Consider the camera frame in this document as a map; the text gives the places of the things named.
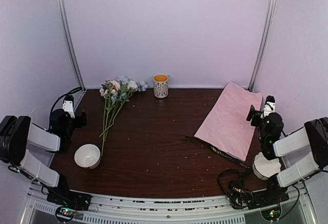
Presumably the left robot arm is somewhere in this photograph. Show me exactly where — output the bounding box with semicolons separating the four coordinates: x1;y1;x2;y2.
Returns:
1;109;91;211

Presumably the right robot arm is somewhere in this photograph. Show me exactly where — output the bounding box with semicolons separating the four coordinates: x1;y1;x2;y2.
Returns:
247;103;327;209

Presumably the front aluminium rail base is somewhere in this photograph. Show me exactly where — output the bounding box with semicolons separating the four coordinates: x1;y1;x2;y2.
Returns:
22;179;315;224

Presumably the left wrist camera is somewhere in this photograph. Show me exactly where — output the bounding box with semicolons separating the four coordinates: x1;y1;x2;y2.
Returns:
62;95;75;118

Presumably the white scalloped bowl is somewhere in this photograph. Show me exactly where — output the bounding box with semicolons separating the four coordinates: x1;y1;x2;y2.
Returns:
252;152;281;180

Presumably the right aluminium frame post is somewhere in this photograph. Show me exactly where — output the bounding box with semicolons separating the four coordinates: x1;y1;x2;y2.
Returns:
248;0;277;92

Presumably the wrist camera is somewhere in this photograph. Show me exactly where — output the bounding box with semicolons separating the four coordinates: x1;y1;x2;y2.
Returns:
262;95;276;118
62;95;75;118

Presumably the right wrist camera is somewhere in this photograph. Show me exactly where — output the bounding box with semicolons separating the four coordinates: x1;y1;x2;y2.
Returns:
262;95;276;118

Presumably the purple pink wrapping paper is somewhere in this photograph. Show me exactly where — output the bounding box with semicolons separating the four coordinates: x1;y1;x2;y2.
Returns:
195;82;262;162

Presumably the pink fake flower stem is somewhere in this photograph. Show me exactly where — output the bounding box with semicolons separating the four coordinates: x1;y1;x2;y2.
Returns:
99;80;120;142

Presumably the blue fake flower stem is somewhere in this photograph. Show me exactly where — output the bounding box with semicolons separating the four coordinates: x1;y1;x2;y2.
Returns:
101;75;149;157

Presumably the left aluminium frame post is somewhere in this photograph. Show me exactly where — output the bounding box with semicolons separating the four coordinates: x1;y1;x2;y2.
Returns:
57;0;86;91

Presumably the patterned mug orange inside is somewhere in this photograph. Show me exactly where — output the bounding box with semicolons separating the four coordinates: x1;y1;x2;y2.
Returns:
153;74;169;98

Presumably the white round bowl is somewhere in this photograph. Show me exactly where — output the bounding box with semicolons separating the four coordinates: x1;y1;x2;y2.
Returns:
74;144;101;170

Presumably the aluminium frame post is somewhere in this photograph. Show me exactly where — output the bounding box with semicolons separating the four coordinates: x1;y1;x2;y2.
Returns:
57;0;86;91
248;0;277;92

